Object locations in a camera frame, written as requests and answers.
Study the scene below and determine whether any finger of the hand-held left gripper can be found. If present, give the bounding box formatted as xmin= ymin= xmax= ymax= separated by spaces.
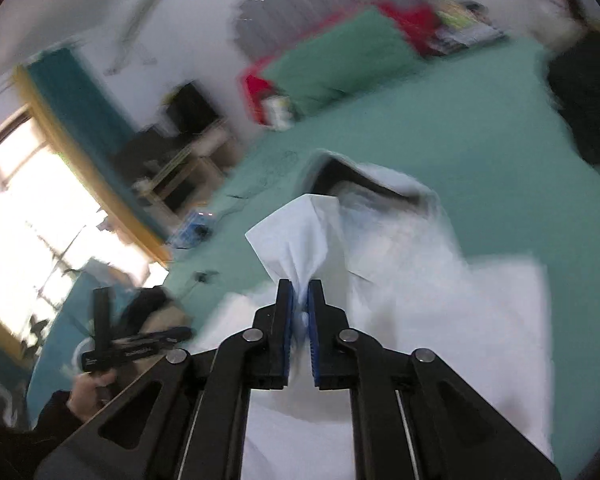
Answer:
xmin=150 ymin=326 xmax=195 ymax=354

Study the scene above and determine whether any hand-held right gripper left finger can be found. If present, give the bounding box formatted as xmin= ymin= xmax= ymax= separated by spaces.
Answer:
xmin=32 ymin=278 xmax=296 ymax=480

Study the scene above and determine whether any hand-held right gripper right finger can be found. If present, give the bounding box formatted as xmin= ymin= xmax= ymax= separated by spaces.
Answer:
xmin=307 ymin=280 xmax=563 ymax=480

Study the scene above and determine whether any white shirt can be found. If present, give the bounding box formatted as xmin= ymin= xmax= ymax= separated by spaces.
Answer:
xmin=190 ymin=150 xmax=553 ymax=480

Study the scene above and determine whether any person's left forearm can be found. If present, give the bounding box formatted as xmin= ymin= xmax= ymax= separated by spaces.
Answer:
xmin=0 ymin=390 xmax=88 ymax=480

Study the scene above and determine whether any person's left hand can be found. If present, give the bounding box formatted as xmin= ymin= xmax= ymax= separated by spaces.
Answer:
xmin=67 ymin=370 xmax=118 ymax=423

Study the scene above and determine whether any black garment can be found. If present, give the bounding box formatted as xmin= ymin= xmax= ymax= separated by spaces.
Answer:
xmin=122 ymin=285 xmax=181 ymax=341

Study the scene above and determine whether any white power strip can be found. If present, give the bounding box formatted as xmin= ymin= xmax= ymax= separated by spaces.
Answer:
xmin=177 ymin=212 xmax=213 ymax=248

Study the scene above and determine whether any yellow curtain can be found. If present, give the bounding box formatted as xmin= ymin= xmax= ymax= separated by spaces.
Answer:
xmin=12 ymin=67 xmax=173 ymax=266

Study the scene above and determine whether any balcony glass door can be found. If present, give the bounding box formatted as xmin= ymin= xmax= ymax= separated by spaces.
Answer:
xmin=0 ymin=105 xmax=171 ymax=361

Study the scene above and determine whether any beige wooden desk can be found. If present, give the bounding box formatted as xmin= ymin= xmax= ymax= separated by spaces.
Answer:
xmin=130 ymin=125 xmax=241 ymax=211

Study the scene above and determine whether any black monitor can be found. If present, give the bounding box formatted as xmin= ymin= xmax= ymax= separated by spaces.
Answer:
xmin=115 ymin=127 xmax=176 ymax=181

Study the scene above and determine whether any black computer tower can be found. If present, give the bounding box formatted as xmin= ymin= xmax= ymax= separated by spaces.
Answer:
xmin=162 ymin=82 xmax=218 ymax=136

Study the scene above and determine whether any teal curtain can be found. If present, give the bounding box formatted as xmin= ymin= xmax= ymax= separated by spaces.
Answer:
xmin=27 ymin=47 xmax=136 ymax=156

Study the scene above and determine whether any green pillow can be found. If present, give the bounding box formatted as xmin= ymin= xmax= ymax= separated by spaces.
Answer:
xmin=260 ymin=7 xmax=426 ymax=116

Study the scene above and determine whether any white air conditioner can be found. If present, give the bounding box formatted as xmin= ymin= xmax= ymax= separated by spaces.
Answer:
xmin=105 ymin=0 xmax=176 ymax=76

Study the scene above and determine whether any grey padded headboard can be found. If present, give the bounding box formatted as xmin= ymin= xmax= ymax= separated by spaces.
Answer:
xmin=232 ymin=0 xmax=446 ymax=61

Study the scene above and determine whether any long red pillow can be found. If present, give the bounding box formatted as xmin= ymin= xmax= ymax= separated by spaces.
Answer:
xmin=237 ymin=0 xmax=441 ymax=126

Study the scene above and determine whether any black clothing at bedside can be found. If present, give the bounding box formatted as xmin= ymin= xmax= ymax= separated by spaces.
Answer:
xmin=545 ymin=25 xmax=600 ymax=176

